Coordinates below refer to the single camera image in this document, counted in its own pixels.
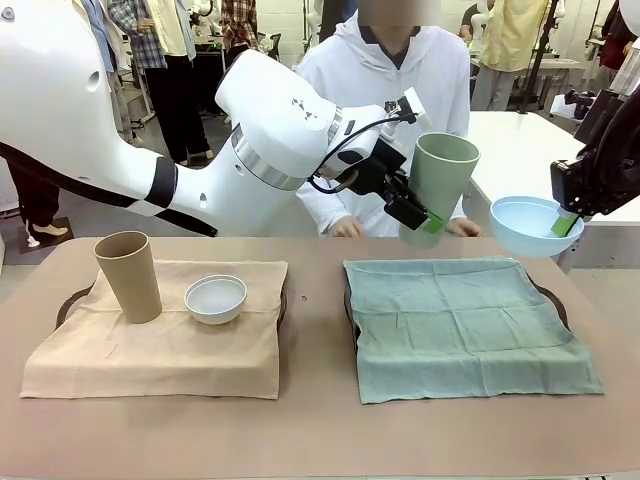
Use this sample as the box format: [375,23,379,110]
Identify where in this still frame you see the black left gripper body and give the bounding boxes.
[344,138,409,201]

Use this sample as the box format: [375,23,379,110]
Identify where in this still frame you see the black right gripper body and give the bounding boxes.
[549,158,597,217]

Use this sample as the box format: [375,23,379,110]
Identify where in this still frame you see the light green plastic cup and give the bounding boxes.
[398,131,481,250]

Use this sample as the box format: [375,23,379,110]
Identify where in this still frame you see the light blue bowl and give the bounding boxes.
[488,195,585,259]

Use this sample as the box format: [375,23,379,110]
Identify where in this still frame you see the green cloth mat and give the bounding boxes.
[342,255,605,405]

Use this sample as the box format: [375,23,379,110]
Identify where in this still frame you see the white bowl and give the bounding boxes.
[183,274,249,326]

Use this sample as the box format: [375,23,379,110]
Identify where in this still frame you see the brown plastic cup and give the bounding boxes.
[93,230,164,325]

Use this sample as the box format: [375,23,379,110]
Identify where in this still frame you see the beige cloth mat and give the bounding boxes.
[18,258,290,401]

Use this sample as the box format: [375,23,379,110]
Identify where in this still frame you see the person's right forearm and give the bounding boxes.
[297,187,351,237]

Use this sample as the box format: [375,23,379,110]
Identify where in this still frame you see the person's left forearm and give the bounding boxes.
[447,169,472,224]

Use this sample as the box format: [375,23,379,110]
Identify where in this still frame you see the person's left hand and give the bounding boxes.
[446,218,482,238]

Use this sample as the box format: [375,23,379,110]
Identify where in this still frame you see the person's right hand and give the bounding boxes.
[328,215,362,238]

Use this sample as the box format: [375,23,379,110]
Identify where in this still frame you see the white table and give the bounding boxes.
[462,110,609,274]

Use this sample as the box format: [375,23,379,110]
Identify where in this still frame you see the person in white hoodie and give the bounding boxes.
[294,8,472,239]

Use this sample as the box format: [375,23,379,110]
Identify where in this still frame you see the black stand pole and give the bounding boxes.
[518,0,559,115]

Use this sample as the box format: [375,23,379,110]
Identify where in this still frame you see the mannequin maroon top brown trousers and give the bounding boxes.
[597,2,634,94]

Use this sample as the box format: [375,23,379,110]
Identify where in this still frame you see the mannequin in yellow shirt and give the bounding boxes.
[469,0,551,112]

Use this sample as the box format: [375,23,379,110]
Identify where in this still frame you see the mannequin in plaid shirt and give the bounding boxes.
[219,0,259,51]

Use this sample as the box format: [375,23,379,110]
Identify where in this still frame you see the mannequin plaid shirt black trousers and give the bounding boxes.
[107,0,214,167]

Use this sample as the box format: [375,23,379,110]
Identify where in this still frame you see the mannequin dark trousers beige shoes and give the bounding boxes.
[0,149,74,249]

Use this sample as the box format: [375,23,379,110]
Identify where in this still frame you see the thin black camera cable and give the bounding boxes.
[307,107,419,194]

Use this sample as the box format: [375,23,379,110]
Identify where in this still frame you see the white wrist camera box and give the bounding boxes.
[384,87,432,131]

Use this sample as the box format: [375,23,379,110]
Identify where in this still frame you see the dark brown handled tray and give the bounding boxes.
[54,282,290,332]
[342,285,570,349]

